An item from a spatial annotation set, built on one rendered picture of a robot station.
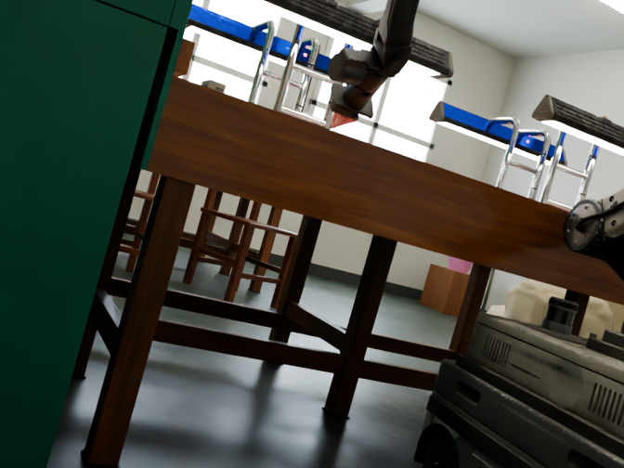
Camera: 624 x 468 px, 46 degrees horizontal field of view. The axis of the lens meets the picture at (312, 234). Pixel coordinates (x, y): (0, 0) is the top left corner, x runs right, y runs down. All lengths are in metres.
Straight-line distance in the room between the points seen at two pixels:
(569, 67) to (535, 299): 4.05
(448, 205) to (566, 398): 0.50
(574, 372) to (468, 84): 7.24
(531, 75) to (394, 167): 7.16
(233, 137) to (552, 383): 0.78
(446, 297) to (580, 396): 6.20
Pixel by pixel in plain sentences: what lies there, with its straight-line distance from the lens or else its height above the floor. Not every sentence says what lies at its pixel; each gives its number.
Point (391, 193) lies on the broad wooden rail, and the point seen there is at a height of 0.68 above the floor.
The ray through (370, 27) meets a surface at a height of 1.08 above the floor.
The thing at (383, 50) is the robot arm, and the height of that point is 0.95.
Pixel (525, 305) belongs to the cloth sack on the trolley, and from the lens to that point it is 4.81.
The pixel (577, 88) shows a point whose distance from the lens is 8.16.
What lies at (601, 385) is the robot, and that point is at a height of 0.43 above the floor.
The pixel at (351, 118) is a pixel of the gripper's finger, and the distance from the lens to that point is 1.65.
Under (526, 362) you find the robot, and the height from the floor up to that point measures 0.41.
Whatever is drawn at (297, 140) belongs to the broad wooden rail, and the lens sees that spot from 1.49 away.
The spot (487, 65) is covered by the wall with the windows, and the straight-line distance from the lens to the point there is 8.75.
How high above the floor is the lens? 0.58
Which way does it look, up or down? 1 degrees down
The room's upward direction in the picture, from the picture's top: 16 degrees clockwise
